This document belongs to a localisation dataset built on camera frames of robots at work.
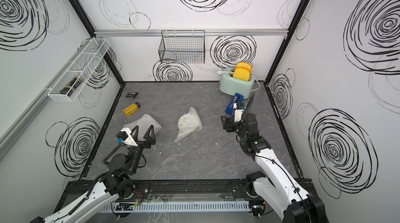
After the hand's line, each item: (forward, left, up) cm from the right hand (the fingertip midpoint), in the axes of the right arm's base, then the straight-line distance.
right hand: (227, 117), depth 80 cm
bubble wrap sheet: (+1, +47, -10) cm, 48 cm away
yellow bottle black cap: (+14, +60, -14) cm, 63 cm away
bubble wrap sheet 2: (+3, +21, -13) cm, 25 cm away
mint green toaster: (+29, -4, -7) cm, 30 cm away
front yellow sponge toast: (+32, -11, +1) cm, 34 cm away
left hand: (-9, +40, +3) cm, 41 cm away
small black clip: (+27, +65, -16) cm, 72 cm away
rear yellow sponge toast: (+38, -14, +3) cm, 41 cm away
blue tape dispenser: (+22, -9, -11) cm, 26 cm away
